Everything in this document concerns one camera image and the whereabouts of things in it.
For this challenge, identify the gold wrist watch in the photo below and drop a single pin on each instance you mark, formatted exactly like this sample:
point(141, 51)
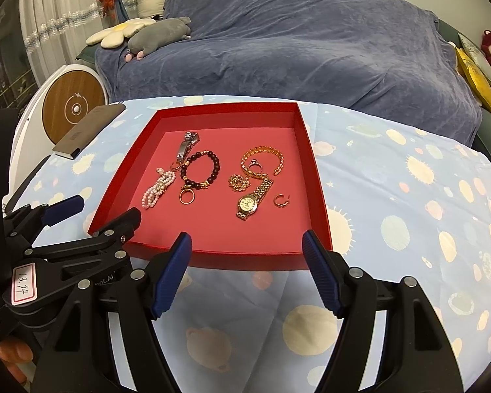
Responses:
point(246, 203)

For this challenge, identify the silver wrist watch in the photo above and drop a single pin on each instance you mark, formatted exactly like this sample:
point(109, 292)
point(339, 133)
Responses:
point(183, 147)

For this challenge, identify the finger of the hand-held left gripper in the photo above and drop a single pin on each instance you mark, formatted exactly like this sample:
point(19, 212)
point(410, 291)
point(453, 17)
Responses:
point(120, 225)
point(63, 209)

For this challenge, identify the white round wooden-faced appliance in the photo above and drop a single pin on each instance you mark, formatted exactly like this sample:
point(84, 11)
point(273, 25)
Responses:
point(57, 102)

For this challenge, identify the white flower cushion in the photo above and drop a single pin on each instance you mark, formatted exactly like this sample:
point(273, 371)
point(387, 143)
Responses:
point(114, 35)

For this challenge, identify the silver pillow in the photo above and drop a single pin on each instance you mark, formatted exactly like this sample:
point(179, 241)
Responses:
point(474, 55)

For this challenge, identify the person's left hand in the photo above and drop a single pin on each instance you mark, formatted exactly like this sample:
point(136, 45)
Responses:
point(14, 356)

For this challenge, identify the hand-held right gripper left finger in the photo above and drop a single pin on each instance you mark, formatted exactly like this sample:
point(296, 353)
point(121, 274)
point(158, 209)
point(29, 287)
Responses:
point(172, 278)

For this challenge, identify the grey plush toy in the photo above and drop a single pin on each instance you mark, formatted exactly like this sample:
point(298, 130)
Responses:
point(159, 32)

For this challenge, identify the light blue planet tablecloth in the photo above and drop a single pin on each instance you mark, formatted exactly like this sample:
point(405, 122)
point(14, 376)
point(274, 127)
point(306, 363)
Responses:
point(392, 213)

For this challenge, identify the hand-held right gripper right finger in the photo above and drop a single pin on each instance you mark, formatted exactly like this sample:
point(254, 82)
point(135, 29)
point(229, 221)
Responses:
point(319, 270)

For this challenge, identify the red jewelry box tray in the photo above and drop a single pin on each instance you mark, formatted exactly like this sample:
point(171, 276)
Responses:
point(212, 229)

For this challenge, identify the grey power bank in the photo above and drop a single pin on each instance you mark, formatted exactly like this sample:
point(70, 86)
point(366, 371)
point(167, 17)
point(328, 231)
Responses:
point(90, 127)

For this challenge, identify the yellow pillow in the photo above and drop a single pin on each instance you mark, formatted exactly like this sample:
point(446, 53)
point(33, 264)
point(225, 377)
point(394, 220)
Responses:
point(476, 82)

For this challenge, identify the blue velvet sofa blanket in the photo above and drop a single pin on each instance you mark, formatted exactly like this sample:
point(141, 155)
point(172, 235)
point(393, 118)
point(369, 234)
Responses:
point(290, 41)

